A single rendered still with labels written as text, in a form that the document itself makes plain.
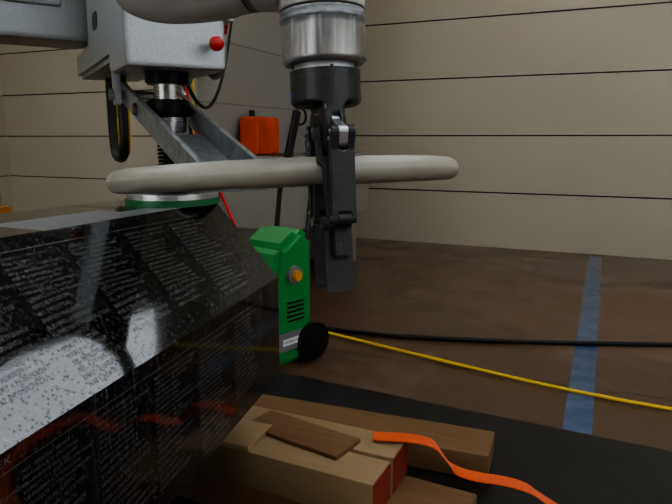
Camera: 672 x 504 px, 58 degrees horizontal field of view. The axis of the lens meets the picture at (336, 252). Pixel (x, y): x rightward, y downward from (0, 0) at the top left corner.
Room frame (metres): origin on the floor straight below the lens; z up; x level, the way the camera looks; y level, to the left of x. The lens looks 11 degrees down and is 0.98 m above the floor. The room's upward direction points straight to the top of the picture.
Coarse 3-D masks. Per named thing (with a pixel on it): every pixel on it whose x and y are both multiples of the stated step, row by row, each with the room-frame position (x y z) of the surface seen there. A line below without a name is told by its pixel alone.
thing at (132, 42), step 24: (120, 24) 1.33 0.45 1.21; (144, 24) 1.33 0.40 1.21; (168, 24) 1.36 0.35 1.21; (192, 24) 1.38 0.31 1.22; (216, 24) 1.41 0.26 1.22; (120, 48) 1.35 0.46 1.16; (144, 48) 1.33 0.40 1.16; (168, 48) 1.35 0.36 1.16; (192, 48) 1.38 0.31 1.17; (120, 72) 1.45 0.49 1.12; (144, 72) 1.43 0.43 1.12; (168, 72) 1.40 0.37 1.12; (192, 72) 1.45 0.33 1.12; (216, 72) 1.45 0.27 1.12
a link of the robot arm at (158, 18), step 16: (128, 0) 0.70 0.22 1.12; (144, 0) 0.69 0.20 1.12; (160, 0) 0.68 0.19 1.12; (176, 0) 0.68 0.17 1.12; (192, 0) 0.68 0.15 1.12; (208, 0) 0.68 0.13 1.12; (224, 0) 0.68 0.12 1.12; (240, 0) 0.68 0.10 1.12; (144, 16) 0.71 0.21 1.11; (160, 16) 0.70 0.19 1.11; (176, 16) 0.70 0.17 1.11; (192, 16) 0.70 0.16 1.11; (208, 16) 0.70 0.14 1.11; (224, 16) 0.70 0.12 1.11
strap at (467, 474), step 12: (384, 432) 1.48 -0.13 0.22; (420, 444) 1.42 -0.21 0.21; (432, 444) 1.44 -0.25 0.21; (444, 456) 1.44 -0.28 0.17; (456, 468) 1.45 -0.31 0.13; (480, 480) 1.41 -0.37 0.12; (492, 480) 1.42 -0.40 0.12; (504, 480) 1.42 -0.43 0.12; (516, 480) 1.43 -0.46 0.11; (528, 492) 1.38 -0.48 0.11
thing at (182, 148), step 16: (112, 96) 1.57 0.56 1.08; (128, 96) 1.55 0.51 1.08; (144, 96) 1.61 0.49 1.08; (144, 112) 1.40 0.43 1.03; (192, 112) 1.46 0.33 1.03; (160, 128) 1.28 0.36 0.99; (192, 128) 1.46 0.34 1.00; (208, 128) 1.35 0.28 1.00; (160, 144) 1.28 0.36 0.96; (176, 144) 1.17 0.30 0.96; (192, 144) 1.31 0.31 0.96; (208, 144) 1.33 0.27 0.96; (224, 144) 1.27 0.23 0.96; (240, 144) 1.20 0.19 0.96; (176, 160) 1.18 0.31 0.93; (192, 160) 1.08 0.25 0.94; (208, 160) 1.22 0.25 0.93; (224, 160) 1.24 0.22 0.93; (208, 192) 1.06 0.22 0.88
